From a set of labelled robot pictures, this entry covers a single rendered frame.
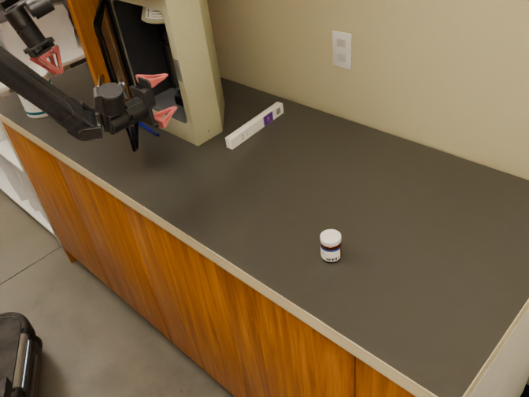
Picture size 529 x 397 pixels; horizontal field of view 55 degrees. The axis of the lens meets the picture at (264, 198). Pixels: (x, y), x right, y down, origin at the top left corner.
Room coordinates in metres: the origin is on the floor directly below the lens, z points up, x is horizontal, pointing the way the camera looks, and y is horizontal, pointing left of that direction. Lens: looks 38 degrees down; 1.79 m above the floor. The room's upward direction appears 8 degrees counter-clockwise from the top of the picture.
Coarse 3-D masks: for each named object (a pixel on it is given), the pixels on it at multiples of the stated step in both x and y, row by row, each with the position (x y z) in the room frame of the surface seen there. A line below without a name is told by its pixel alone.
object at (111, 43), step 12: (96, 12) 1.44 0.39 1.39; (108, 12) 1.61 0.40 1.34; (96, 24) 1.34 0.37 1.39; (108, 24) 1.54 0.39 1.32; (108, 36) 1.47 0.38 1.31; (108, 48) 1.41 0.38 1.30; (120, 60) 1.58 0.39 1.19; (108, 72) 1.33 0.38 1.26; (120, 72) 1.50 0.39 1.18; (132, 144) 1.33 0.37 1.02
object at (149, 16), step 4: (144, 8) 1.55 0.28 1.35; (148, 8) 1.53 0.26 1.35; (144, 12) 1.55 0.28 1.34; (148, 12) 1.53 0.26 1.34; (152, 12) 1.52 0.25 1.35; (156, 12) 1.51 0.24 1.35; (160, 12) 1.51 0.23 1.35; (144, 16) 1.54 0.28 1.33; (148, 16) 1.52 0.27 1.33; (152, 16) 1.52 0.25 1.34; (156, 16) 1.51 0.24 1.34; (160, 16) 1.51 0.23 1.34; (144, 20) 1.54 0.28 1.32; (148, 20) 1.52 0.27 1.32; (152, 20) 1.51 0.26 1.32; (156, 20) 1.51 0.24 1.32; (160, 20) 1.50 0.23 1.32; (164, 20) 1.50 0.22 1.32
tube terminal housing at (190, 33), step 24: (120, 0) 1.59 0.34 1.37; (144, 0) 1.49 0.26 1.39; (168, 0) 1.42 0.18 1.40; (192, 0) 1.47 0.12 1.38; (168, 24) 1.42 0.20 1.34; (192, 24) 1.46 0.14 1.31; (192, 48) 1.45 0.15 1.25; (192, 72) 1.44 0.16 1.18; (216, 72) 1.61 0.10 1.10; (192, 96) 1.43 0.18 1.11; (216, 96) 1.50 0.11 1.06; (192, 120) 1.41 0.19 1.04; (216, 120) 1.48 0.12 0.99
